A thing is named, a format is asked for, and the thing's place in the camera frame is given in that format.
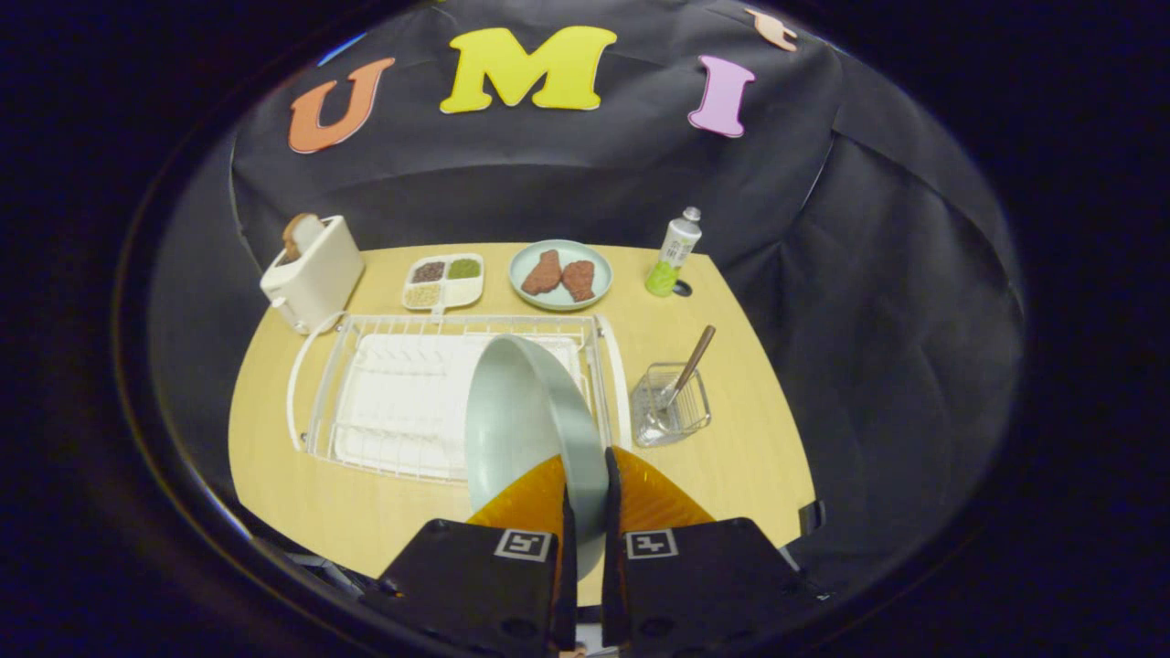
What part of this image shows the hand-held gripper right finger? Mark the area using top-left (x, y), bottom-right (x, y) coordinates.
top-left (601, 446), bottom-right (828, 654)

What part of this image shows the pale green meat plate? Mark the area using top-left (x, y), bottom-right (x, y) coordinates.
top-left (508, 239), bottom-right (613, 313)

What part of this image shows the brown meat piece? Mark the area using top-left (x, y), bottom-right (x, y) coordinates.
top-left (560, 260), bottom-right (597, 303)
top-left (521, 249), bottom-right (564, 296)

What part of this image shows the white divided seasoning tray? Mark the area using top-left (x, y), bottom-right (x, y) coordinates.
top-left (402, 253), bottom-right (484, 313)

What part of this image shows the green tea bottle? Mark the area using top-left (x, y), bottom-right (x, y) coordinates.
top-left (644, 207), bottom-right (703, 298)

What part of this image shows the white wire dish rack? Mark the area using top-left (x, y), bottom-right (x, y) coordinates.
top-left (286, 311), bottom-right (633, 483)

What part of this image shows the black backdrop cloth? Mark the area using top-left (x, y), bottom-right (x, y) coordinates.
top-left (151, 0), bottom-right (1025, 595)

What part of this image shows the white toaster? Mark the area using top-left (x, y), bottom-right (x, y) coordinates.
top-left (260, 215), bottom-right (366, 335)

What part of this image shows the wooden-handled metal spoon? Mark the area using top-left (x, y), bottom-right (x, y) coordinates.
top-left (656, 324), bottom-right (718, 430)

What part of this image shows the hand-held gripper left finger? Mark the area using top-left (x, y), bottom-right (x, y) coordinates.
top-left (361, 454), bottom-right (579, 654)

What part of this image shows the brown bread slice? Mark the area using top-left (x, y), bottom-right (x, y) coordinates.
top-left (282, 213), bottom-right (323, 262)

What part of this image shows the white drain tray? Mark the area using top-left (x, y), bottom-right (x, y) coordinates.
top-left (332, 333), bottom-right (586, 481)

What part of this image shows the metal wire basket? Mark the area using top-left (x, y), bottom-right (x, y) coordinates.
top-left (629, 362), bottom-right (712, 449)

